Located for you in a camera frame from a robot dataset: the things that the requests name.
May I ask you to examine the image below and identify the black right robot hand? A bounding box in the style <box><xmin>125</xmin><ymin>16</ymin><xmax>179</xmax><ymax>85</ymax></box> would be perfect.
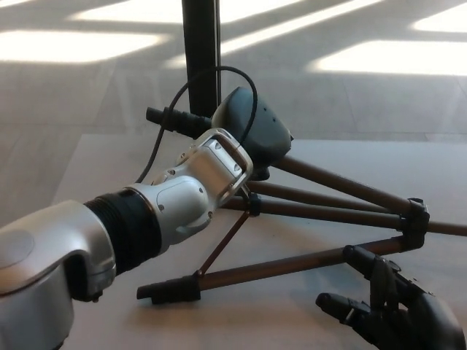
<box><xmin>314</xmin><ymin>244</ymin><xmax>467</xmax><ymax>350</ymax></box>

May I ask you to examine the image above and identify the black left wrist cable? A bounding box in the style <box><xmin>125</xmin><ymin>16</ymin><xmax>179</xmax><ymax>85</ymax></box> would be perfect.
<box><xmin>136</xmin><ymin>65</ymin><xmax>258</xmax><ymax>183</ymax></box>

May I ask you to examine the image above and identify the bronze tripod with black locks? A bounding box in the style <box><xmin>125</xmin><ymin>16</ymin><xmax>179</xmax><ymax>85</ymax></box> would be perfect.
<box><xmin>136</xmin><ymin>106</ymin><xmax>467</xmax><ymax>306</ymax></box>

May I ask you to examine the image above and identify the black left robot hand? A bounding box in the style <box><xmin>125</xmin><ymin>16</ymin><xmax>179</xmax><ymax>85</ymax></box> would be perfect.
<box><xmin>212</xmin><ymin>87</ymin><xmax>295</xmax><ymax>180</ymax></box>

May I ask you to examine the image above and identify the black vertical pillar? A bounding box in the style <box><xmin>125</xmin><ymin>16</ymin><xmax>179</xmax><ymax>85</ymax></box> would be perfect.
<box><xmin>181</xmin><ymin>0</ymin><xmax>222</xmax><ymax>114</ymax></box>

